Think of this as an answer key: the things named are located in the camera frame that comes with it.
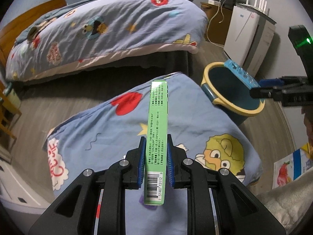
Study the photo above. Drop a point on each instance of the blue blister pill pack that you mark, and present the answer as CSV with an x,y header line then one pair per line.
x,y
241,74

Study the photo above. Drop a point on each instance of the white air purifier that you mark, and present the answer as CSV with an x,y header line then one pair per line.
x,y
249,37

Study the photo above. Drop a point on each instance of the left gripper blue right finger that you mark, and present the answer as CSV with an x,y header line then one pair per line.
x,y
170,162

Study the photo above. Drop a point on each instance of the Coltalin medicine box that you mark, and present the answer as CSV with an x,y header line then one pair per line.
x,y
156,144

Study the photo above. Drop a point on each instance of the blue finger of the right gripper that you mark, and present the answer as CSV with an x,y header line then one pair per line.
x,y
277,82
262,92

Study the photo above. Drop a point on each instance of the yellow teal trash bin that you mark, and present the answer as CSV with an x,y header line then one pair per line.
x,y
229,93

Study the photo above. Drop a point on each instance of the small white green bin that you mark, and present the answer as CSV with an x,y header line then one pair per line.
x,y
10,93

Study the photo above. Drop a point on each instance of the wooden nightstand right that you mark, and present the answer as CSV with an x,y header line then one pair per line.
x,y
218,25

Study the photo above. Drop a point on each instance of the wooden headboard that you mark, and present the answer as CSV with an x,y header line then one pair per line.
x,y
11,31

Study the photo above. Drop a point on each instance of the white router with antennas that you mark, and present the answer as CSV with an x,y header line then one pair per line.
x,y
260,5

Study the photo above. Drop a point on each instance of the strawberry printed carton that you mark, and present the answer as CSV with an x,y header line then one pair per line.
x,y
292,166

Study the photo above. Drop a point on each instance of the large bed cartoon duvet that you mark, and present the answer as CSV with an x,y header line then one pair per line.
x,y
90,33

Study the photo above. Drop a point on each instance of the wooden side table left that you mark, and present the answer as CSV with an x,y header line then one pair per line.
x,y
8,112

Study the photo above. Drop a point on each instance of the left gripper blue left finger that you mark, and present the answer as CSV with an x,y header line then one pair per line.
x,y
141,164

